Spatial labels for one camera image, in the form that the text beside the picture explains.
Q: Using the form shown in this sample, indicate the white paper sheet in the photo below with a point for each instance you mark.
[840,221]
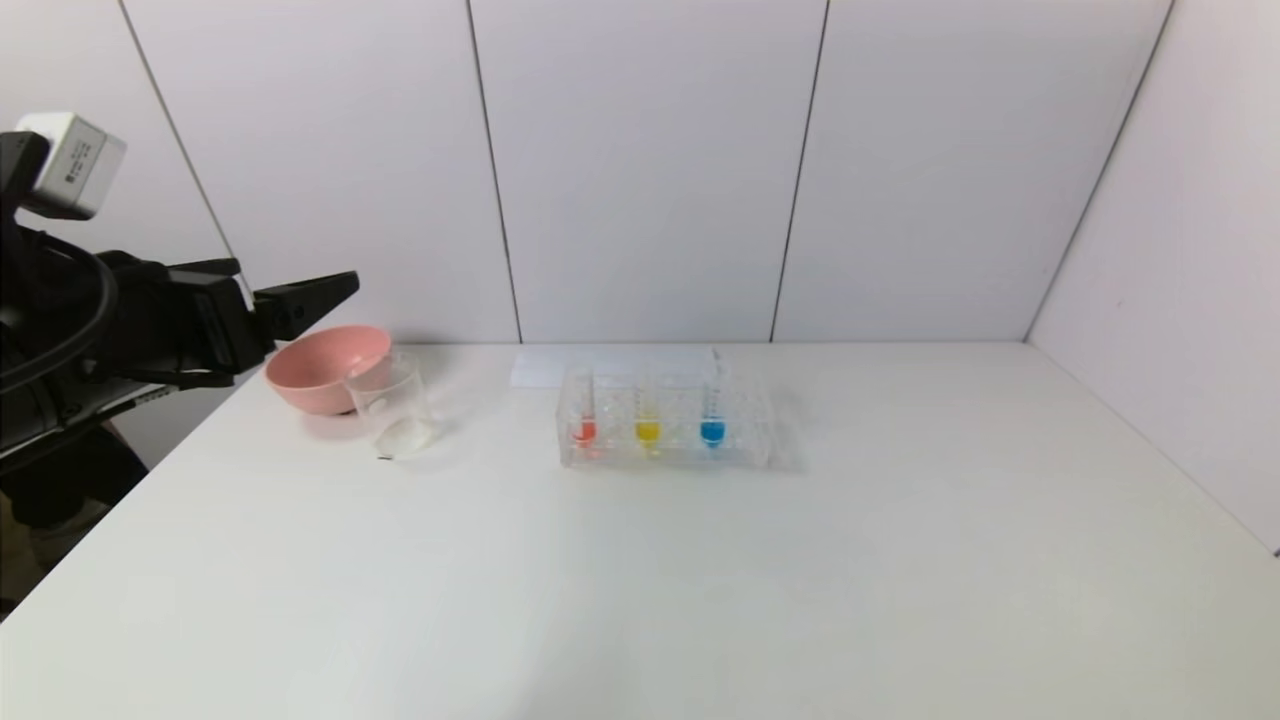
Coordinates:
[545,368]

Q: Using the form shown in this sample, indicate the clear plastic test tube rack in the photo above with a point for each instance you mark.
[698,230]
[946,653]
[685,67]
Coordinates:
[665,450]

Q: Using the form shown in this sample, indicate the white grey wrist camera box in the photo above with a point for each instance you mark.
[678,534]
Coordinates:
[75,165]

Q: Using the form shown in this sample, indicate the test tube with yellow pigment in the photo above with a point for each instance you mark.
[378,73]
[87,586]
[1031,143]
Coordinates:
[648,428]

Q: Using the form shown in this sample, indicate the pink plastic bowl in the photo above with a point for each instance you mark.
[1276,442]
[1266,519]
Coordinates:
[320,370]

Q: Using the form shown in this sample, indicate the test tube with red pigment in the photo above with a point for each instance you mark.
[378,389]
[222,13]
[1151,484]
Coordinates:
[584,425]

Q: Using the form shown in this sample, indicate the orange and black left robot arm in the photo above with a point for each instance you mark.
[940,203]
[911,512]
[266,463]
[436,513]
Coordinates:
[30,410]

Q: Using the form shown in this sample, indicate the test tube with blue pigment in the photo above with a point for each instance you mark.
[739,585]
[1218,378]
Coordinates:
[712,428]

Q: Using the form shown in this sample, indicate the person in dark trousers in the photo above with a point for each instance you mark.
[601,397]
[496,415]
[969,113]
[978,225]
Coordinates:
[60,490]

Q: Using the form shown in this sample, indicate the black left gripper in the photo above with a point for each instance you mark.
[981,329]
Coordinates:
[228,318]

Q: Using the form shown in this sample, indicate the clear glass beaker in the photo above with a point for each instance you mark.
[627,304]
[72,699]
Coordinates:
[395,415]

